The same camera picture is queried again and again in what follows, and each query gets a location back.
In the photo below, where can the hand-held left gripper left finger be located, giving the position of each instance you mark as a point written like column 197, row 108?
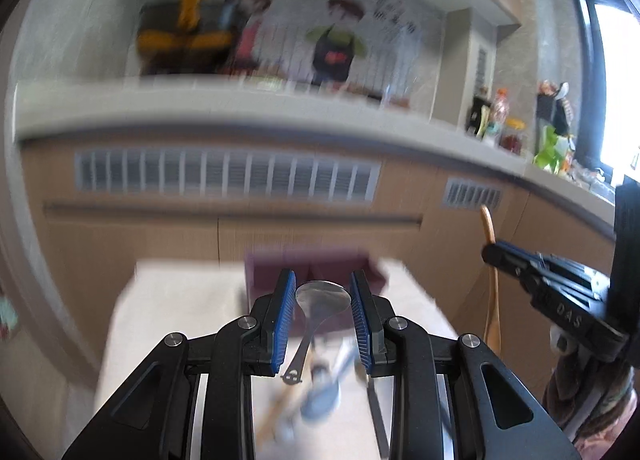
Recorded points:
column 280, row 320

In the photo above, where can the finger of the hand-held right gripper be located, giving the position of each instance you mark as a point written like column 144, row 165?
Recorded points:
column 550, row 265
column 570, row 312

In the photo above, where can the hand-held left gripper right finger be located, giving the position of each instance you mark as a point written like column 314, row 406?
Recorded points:
column 362, row 325

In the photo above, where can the purple plastic utensil container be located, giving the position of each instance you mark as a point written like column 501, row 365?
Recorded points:
column 265, row 275

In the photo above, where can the metal spoon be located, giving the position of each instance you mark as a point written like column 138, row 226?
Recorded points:
column 322, row 297

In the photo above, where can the wooden spoon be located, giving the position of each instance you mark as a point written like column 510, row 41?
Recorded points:
column 495, row 300

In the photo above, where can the wooden chopstick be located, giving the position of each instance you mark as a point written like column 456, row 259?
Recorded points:
column 277, row 410

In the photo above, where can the person's right forearm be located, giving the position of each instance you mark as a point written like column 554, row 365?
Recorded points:
column 600, row 405

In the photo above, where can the small grey vent grille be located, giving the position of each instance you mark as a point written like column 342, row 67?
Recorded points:
column 472, row 194

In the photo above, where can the white table cloth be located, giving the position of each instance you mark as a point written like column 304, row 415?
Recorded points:
column 175, row 300

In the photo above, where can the red filled jar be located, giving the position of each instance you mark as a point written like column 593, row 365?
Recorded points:
column 513, row 139

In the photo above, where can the large grey vent grille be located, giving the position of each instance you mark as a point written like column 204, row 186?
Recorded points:
column 225, row 175

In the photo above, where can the bottles and jars on counter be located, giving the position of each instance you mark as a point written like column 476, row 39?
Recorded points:
column 552, row 108

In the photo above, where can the orange capped bottle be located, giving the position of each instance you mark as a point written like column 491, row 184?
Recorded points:
column 501, row 108

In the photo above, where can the dark bottle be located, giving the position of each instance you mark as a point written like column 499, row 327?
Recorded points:
column 477, row 113

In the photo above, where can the window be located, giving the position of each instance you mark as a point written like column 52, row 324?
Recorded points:
column 615, row 85

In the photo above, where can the yellow and black bag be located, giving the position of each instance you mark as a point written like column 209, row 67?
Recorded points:
column 180, row 35

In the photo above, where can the wall poster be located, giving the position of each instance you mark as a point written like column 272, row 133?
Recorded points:
column 340, row 35

